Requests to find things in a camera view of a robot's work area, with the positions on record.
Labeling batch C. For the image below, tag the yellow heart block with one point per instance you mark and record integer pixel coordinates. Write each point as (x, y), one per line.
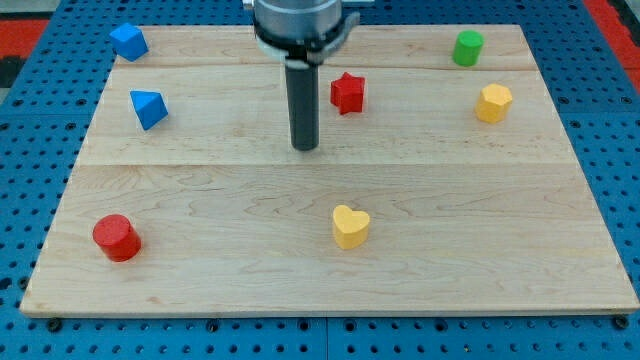
(350, 227)

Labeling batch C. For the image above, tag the green cylinder block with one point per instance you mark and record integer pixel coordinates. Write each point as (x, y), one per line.
(468, 47)

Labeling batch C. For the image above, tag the red star block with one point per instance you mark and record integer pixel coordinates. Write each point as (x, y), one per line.
(347, 93)

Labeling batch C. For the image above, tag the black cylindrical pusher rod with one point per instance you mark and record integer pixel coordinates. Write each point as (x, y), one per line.
(303, 107)

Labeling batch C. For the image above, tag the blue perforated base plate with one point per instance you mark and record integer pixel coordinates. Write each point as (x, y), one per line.
(49, 107)

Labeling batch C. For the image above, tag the blue triangular prism block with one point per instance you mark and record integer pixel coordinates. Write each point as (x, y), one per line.
(149, 107)

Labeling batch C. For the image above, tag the red cylinder block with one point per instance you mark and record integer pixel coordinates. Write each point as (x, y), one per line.
(116, 237)

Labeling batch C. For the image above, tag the light wooden board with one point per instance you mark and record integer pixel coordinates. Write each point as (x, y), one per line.
(468, 218)

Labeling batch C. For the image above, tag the yellow hexagon block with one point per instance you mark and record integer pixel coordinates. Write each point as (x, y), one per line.
(493, 103)

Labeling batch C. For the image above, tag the blue cube block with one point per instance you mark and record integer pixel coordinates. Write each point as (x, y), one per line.
(129, 42)

